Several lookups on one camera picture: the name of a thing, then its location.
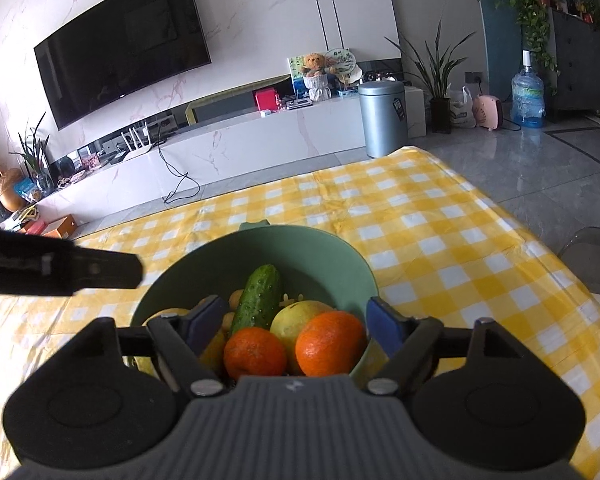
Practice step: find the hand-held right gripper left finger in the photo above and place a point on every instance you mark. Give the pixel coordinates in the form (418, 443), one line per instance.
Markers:
(207, 322)

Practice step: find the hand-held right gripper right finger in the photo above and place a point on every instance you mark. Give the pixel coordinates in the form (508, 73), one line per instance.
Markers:
(387, 325)

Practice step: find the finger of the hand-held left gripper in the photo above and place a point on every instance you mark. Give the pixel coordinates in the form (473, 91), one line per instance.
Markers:
(110, 270)

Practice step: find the small brown longan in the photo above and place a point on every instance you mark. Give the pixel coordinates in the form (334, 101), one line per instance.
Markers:
(235, 298)
(227, 321)

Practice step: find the green yellow pear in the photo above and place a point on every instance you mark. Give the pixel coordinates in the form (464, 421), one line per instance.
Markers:
(292, 317)
(212, 355)

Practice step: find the orange tangerine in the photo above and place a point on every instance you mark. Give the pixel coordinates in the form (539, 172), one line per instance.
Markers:
(330, 342)
(255, 352)

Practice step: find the green cucumber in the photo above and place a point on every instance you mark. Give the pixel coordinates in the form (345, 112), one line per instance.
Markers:
(257, 295)

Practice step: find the green plastic colander bowl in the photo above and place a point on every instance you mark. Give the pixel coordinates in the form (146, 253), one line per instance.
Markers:
(305, 260)

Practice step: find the red white cardboard box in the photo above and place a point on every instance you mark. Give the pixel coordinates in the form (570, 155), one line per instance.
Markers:
(22, 220)

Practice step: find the orange cardboard box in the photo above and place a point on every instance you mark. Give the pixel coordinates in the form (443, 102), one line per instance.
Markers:
(61, 227)

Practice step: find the golden gourd ornament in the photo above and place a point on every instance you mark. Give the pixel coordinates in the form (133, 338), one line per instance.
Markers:
(10, 192)

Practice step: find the yellow checked tablecloth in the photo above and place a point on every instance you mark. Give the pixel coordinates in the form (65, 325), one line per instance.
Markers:
(430, 240)

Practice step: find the pink floral box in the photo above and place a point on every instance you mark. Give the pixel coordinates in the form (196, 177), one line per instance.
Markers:
(91, 160)

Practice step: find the green orchid plant in vase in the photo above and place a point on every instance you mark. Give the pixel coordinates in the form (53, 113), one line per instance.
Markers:
(35, 160)

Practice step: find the white router with antennas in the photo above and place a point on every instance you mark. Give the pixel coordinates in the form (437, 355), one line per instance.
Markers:
(136, 144)

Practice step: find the white marble media console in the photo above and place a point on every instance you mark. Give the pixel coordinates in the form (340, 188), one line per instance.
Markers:
(255, 145)

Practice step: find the grey metal trash can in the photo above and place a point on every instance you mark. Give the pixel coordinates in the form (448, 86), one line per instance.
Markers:
(382, 120)

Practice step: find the potted long-leaf plant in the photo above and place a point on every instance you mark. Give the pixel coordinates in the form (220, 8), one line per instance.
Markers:
(440, 115)

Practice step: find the black curved television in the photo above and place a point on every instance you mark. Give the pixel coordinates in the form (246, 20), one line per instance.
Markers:
(120, 50)

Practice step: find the transparent plastic chair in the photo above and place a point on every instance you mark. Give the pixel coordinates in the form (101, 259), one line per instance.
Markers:
(595, 250)

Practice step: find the white plastic bag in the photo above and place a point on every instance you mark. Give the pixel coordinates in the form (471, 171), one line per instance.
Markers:
(461, 110)

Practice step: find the pink space heater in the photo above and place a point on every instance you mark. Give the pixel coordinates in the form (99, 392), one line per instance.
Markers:
(487, 112)

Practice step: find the white woven basket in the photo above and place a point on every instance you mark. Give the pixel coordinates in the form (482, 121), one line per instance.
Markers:
(318, 89)

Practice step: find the blue green picture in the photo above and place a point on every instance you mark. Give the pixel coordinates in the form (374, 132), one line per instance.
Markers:
(296, 75)

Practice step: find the blue water jug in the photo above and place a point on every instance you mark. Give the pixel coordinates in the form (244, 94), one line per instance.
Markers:
(527, 97)

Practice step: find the round painted hand fan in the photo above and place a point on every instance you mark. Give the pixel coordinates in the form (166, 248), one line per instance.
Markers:
(341, 61)

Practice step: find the brown teddy bear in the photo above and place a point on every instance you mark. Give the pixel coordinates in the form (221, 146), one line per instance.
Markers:
(314, 64)

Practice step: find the dark grey cabinet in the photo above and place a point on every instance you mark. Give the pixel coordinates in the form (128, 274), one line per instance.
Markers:
(580, 65)

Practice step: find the green pothos plant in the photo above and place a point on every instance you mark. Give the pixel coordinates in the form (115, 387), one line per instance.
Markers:
(530, 0)

